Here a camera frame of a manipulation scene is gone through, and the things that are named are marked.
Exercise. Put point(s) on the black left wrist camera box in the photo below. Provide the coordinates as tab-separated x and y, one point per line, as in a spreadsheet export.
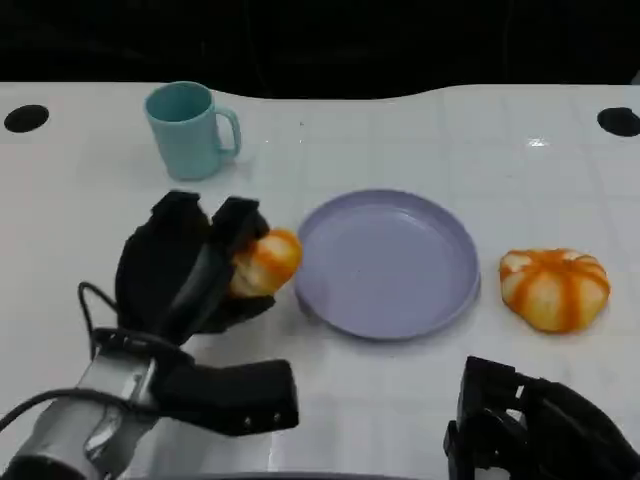
235	395

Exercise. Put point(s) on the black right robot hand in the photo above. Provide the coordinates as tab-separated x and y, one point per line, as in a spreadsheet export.
545	435

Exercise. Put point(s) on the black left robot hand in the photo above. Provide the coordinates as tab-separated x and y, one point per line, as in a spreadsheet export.
160	270

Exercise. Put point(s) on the pale green mug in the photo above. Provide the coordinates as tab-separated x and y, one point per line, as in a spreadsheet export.
182	135

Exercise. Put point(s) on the lilac plate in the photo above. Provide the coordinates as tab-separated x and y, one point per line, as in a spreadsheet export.
387	265

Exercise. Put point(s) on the orange white toy bread roll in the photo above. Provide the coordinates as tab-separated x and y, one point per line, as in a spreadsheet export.
267	265
555	290

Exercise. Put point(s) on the black round table grommet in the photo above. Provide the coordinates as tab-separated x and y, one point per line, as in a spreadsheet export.
619	121
26	118

